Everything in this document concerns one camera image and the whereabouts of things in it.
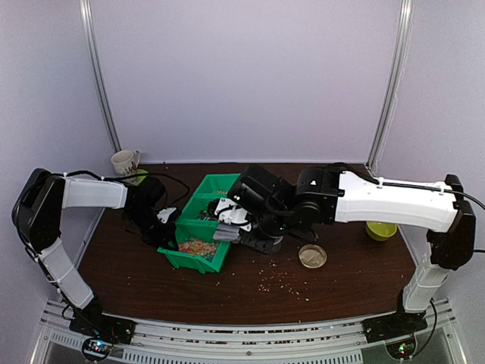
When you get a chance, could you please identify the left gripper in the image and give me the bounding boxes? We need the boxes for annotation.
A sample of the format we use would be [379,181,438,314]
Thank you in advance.
[124,206,179,251]

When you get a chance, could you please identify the metal scoop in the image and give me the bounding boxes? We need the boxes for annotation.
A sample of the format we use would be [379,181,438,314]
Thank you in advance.
[212,223,241,243]

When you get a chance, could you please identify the green bin compartment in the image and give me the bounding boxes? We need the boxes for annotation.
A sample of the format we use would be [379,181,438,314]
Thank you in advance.
[193,174,239,195]
[177,194,225,227]

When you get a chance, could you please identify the green bin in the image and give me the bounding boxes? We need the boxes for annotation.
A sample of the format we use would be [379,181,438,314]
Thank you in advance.
[157,221,231,274]

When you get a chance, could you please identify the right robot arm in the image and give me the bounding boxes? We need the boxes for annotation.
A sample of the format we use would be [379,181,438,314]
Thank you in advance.
[214,163,476,335]

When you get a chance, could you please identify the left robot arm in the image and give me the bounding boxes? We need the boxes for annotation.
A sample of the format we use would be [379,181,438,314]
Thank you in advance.
[11,168,180,337]

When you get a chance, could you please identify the lollipop candies pile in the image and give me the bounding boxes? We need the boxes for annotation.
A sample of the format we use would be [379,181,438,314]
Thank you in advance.
[197,203,217,221]

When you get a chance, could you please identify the star candies pile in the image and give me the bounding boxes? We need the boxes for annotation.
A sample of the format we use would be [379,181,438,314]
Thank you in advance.
[178,238,219,262]

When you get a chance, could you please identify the green bowl behind bins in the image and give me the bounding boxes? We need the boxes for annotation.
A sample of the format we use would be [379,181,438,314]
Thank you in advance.
[132,169,148,185]

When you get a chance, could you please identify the white ceramic mug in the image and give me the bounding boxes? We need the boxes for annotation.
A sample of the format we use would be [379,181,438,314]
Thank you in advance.
[111,150,141,177]

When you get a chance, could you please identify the clear plastic jar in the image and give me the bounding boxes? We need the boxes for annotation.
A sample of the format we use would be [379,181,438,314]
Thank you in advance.
[262,237,283,254]

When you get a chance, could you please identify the gold jar lid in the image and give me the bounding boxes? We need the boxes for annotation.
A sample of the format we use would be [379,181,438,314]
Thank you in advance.
[299,244,327,269]

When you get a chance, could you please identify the green bowl right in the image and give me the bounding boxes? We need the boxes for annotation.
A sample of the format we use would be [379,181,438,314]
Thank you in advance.
[366,221,398,242]

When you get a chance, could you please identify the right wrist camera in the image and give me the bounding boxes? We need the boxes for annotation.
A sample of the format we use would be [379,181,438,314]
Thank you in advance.
[227,165,284,216]

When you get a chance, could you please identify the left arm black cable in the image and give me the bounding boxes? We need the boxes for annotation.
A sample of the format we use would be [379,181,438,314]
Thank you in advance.
[11,170,191,266]

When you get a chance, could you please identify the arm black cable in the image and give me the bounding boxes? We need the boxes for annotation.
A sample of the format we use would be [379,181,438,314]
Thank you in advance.
[11,170,191,266]
[333,162,485,353]

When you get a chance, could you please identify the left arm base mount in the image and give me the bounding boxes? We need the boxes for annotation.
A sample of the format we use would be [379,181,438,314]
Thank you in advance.
[69,316,136,344]

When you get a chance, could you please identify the aluminium front rail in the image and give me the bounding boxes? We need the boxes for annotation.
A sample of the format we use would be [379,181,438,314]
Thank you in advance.
[37,299,459,364]

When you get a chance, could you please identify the right aluminium corner post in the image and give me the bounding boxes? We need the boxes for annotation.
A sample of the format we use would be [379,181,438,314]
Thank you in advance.
[367,0,414,173]

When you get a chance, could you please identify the aluminium corner post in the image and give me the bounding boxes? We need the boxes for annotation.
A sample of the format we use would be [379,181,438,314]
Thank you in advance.
[367,0,414,173]
[79,0,121,152]

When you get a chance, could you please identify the left aluminium corner post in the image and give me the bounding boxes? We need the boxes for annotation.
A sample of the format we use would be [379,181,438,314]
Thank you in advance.
[79,0,121,152]

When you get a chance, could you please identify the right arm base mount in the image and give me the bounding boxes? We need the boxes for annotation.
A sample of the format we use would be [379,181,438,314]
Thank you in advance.
[362,312,427,343]

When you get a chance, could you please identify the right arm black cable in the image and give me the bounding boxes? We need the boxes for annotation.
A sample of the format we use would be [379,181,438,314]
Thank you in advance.
[333,162,485,353]

